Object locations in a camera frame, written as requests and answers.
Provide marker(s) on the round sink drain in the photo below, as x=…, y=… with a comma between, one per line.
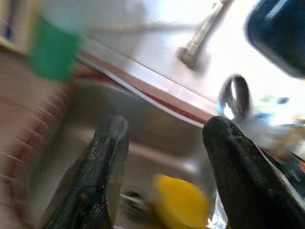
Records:
x=133, y=198

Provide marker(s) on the clear plastic cup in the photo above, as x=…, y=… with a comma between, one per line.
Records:
x=240, y=95

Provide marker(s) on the yellow plastic bowl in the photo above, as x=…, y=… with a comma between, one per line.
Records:
x=181, y=202

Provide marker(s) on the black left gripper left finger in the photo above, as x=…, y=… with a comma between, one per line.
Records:
x=90, y=181

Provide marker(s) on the dark blue plastic tray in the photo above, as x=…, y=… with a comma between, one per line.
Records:
x=278, y=31

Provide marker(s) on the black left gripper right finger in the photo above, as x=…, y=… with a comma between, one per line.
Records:
x=247, y=181

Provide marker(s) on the stainless steel sink basin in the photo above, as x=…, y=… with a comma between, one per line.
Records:
x=155, y=133

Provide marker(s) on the grey metal faucet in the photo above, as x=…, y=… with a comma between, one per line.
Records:
x=197, y=40

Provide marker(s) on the thin white tube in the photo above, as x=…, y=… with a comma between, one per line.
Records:
x=152, y=98

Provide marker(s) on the green dish soap bottle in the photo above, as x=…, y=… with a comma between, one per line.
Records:
x=54, y=52

